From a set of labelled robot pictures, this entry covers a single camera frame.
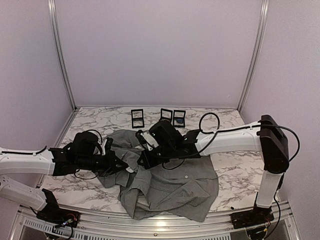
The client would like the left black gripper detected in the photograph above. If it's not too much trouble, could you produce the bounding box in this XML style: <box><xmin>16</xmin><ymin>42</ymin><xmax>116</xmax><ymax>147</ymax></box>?
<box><xmin>76</xmin><ymin>149</ymin><xmax>128</xmax><ymax>178</ymax></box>

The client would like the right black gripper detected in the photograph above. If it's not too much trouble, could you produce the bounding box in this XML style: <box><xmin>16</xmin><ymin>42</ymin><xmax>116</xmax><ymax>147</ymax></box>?
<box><xmin>137</xmin><ymin>142</ymin><xmax>177</xmax><ymax>169</ymax></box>

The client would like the dark patterned round brooch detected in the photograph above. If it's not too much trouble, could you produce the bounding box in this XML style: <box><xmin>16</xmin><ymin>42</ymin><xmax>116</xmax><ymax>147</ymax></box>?
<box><xmin>126</xmin><ymin>167</ymin><xmax>135</xmax><ymax>173</ymax></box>

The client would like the grey button shirt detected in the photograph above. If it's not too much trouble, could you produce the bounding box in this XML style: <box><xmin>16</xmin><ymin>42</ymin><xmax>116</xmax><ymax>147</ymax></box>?
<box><xmin>99</xmin><ymin>129</ymin><xmax>219</xmax><ymax>222</ymax></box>

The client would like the blue round brooch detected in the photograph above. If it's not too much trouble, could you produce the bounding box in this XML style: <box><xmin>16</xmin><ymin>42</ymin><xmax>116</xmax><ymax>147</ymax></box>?
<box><xmin>176</xmin><ymin>119</ymin><xmax>184</xmax><ymax>125</ymax></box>

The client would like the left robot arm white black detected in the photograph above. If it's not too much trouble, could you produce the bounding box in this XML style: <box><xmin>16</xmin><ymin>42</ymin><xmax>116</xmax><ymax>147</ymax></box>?
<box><xmin>0</xmin><ymin>130</ymin><xmax>128</xmax><ymax>223</ymax></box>

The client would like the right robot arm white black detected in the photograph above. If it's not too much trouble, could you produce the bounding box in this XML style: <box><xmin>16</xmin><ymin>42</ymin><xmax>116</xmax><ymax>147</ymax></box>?
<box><xmin>135</xmin><ymin>115</ymin><xmax>297</xmax><ymax>224</ymax></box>

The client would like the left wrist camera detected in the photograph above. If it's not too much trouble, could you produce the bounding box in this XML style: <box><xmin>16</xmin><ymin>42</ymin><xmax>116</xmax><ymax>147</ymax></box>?
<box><xmin>101</xmin><ymin>137</ymin><xmax>114</xmax><ymax>156</ymax></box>

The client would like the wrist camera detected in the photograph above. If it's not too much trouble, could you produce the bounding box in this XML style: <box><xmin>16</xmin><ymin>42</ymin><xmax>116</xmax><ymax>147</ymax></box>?
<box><xmin>101</xmin><ymin>137</ymin><xmax>114</xmax><ymax>156</ymax></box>
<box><xmin>135</xmin><ymin>130</ymin><xmax>159</xmax><ymax>151</ymax></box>

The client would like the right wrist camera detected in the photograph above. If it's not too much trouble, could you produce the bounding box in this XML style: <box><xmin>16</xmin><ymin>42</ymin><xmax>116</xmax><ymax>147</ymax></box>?
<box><xmin>135</xmin><ymin>130</ymin><xmax>159</xmax><ymax>151</ymax></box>

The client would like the left black display frame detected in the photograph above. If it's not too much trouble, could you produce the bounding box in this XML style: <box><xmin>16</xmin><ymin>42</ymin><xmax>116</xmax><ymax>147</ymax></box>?
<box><xmin>130</xmin><ymin>108</ymin><xmax>145</xmax><ymax>129</ymax></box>

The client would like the black display frame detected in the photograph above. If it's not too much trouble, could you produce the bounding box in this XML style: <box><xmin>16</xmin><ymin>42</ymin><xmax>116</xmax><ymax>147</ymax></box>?
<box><xmin>160</xmin><ymin>108</ymin><xmax>173</xmax><ymax>123</ymax></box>
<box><xmin>130</xmin><ymin>108</ymin><xmax>145</xmax><ymax>129</ymax></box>
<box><xmin>172</xmin><ymin>109</ymin><xmax>186</xmax><ymax>128</ymax></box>

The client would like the middle black display frame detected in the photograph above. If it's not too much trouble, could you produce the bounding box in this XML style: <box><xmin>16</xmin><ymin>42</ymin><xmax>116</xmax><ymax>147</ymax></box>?
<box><xmin>160</xmin><ymin>108</ymin><xmax>173</xmax><ymax>123</ymax></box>

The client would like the right black display frame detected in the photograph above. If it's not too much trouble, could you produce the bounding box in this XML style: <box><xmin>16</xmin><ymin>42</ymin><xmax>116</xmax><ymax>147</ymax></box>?
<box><xmin>172</xmin><ymin>109</ymin><xmax>186</xmax><ymax>128</ymax></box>

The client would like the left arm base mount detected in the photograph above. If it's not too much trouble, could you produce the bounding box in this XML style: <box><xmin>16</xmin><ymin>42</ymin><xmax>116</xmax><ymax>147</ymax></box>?
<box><xmin>36</xmin><ymin>188</ymin><xmax>80</xmax><ymax>228</ymax></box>

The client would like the front aluminium rail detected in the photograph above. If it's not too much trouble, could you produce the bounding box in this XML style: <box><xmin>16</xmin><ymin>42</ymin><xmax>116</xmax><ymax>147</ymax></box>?
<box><xmin>14</xmin><ymin>197</ymin><xmax>298</xmax><ymax>240</ymax></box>

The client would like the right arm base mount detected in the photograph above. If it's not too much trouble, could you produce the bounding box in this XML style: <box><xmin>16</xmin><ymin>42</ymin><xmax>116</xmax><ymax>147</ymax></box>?
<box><xmin>230</xmin><ymin>195</ymin><xmax>275</xmax><ymax>229</ymax></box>

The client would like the left aluminium frame post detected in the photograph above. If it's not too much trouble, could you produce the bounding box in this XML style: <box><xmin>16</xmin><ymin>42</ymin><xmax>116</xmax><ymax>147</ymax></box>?
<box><xmin>48</xmin><ymin>0</ymin><xmax>77</xmax><ymax>112</ymax></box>

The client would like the aluminium frame post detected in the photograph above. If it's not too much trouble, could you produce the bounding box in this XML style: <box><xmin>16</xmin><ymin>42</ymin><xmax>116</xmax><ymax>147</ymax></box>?
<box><xmin>237</xmin><ymin>0</ymin><xmax>270</xmax><ymax>113</ymax></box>
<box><xmin>48</xmin><ymin>0</ymin><xmax>77</xmax><ymax>112</ymax></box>

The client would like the right aluminium frame post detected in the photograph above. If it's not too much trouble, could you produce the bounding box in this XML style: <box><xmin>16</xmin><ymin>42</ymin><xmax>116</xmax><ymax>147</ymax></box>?
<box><xmin>237</xmin><ymin>0</ymin><xmax>270</xmax><ymax>113</ymax></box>

